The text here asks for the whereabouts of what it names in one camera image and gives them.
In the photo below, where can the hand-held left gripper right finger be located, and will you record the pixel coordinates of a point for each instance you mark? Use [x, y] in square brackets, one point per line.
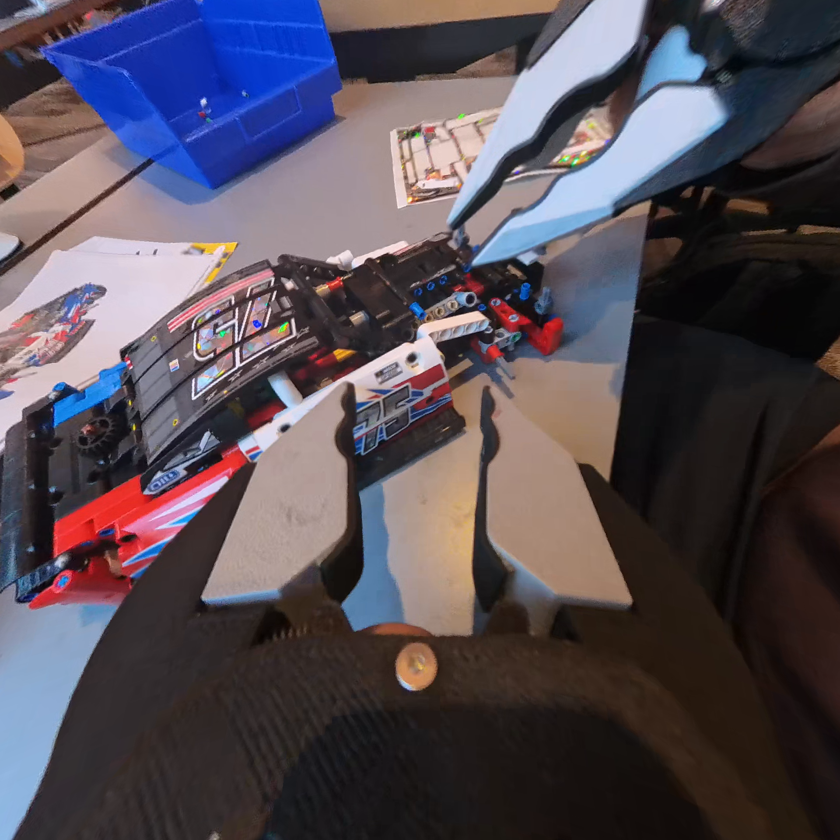
[558, 525]

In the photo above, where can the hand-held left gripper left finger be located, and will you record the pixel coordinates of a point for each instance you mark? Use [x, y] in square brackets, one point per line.
[289, 512]

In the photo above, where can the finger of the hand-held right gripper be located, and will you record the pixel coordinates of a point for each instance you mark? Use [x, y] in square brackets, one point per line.
[558, 79]
[630, 164]

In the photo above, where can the red white toy race car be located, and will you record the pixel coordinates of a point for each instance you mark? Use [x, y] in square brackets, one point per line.
[229, 367]

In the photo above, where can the person's right forearm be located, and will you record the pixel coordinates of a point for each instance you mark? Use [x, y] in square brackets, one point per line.
[800, 131]

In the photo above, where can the holographic sticker sheet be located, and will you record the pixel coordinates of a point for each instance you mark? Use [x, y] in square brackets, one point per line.
[433, 151]

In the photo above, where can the person's black pants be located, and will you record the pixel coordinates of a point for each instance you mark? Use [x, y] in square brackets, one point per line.
[709, 394]

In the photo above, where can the person's brown sweater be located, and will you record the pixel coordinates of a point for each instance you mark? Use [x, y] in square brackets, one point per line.
[800, 590]

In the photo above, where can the open toy instruction booklet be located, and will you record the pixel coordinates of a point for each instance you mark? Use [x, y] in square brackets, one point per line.
[98, 282]

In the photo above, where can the blue plastic bin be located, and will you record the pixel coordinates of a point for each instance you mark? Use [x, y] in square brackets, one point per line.
[197, 98]

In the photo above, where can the white board stand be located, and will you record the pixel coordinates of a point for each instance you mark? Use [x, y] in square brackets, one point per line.
[8, 248]

